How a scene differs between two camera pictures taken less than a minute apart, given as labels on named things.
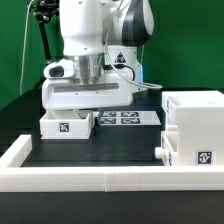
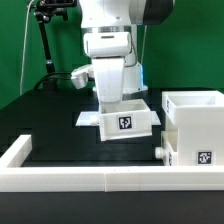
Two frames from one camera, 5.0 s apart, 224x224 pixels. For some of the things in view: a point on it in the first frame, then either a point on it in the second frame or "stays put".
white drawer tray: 66,124 → 129,118
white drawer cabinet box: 199,117 stays put
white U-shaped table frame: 102,179 stays put
